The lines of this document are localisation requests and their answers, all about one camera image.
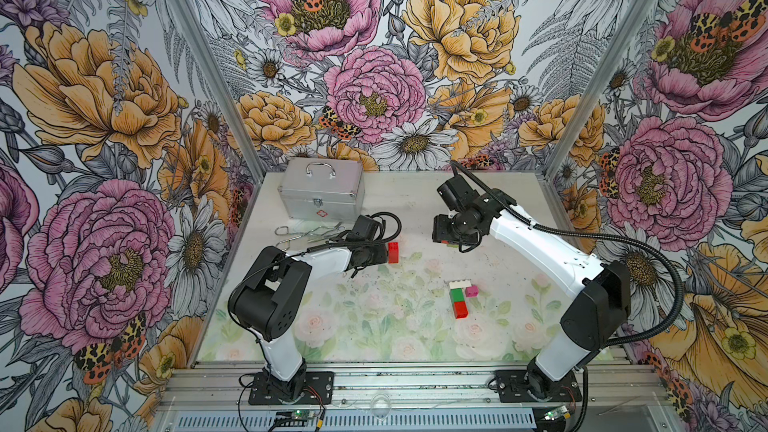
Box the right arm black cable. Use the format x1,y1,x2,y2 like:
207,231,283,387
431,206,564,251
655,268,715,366
449,160,685,349

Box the silver metal case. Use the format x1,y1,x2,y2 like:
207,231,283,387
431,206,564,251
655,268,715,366
278,158,365,221

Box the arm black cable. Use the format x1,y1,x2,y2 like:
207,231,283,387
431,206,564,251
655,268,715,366
449,160,685,349
236,211,403,373

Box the pink lego brick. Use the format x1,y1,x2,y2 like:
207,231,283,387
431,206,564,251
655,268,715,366
464,285,479,298

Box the green lego brick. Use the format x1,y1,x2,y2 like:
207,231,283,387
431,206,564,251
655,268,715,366
450,288,466,303

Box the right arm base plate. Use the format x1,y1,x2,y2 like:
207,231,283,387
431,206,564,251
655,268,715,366
488,369,582,403

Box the silver scissors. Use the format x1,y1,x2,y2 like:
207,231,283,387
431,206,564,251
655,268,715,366
274,223,346,237

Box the red tall lego brick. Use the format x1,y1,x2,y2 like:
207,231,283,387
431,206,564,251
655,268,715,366
452,301,469,320

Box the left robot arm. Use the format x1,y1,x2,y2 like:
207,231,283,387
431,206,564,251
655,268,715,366
227,212,402,403

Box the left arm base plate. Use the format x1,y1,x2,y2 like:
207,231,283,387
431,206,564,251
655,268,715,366
248,371,335,406

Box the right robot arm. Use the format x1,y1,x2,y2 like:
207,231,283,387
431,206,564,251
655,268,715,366
432,175,631,401

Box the red square lego brick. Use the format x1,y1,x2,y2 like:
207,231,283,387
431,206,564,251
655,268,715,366
387,242,400,264

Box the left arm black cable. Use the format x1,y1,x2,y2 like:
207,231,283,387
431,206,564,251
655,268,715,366
236,211,403,373

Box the white long lego brick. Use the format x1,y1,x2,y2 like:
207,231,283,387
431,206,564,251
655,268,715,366
448,279,472,290

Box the aluminium front rail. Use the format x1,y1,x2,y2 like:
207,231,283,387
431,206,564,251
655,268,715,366
151,362,685,431

